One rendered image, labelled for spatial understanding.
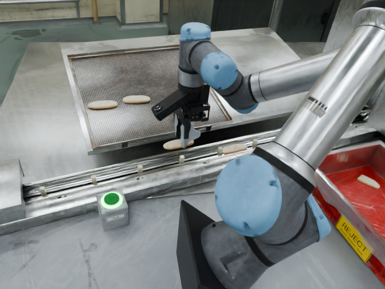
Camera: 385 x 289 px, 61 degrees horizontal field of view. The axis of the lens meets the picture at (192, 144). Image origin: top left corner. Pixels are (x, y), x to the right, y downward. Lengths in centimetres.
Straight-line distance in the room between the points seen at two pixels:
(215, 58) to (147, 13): 382
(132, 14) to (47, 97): 312
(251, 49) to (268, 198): 121
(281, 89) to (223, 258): 40
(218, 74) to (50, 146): 69
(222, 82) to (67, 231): 56
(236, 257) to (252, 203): 19
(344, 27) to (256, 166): 110
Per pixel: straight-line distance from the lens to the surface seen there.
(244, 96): 83
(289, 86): 79
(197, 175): 101
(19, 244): 97
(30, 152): 121
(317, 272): 95
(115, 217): 90
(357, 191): 120
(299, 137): 54
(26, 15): 465
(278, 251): 66
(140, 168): 102
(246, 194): 51
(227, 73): 75
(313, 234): 65
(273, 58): 163
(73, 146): 120
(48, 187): 103
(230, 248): 66
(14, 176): 99
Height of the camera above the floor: 157
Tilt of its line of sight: 39 degrees down
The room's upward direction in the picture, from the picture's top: 6 degrees clockwise
